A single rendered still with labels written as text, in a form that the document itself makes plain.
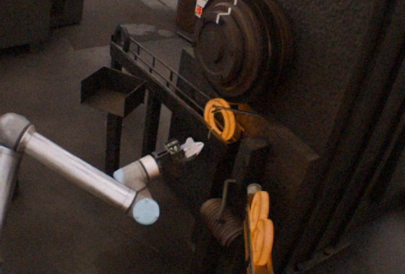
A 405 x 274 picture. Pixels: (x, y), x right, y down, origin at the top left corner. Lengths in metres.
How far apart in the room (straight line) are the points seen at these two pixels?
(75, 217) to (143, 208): 0.98
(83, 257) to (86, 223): 0.24
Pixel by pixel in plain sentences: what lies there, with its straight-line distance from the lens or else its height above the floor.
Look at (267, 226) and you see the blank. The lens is 1.39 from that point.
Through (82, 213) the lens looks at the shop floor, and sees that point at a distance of 2.42.
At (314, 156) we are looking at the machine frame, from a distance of 1.64.
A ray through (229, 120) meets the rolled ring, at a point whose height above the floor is 0.80.
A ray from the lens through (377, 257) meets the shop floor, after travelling 2.69.
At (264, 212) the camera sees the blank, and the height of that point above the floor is 0.76.
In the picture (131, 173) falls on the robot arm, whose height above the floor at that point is 0.72.
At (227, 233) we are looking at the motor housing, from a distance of 1.72.
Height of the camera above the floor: 1.77
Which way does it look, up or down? 33 degrees down
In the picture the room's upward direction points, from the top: 12 degrees clockwise
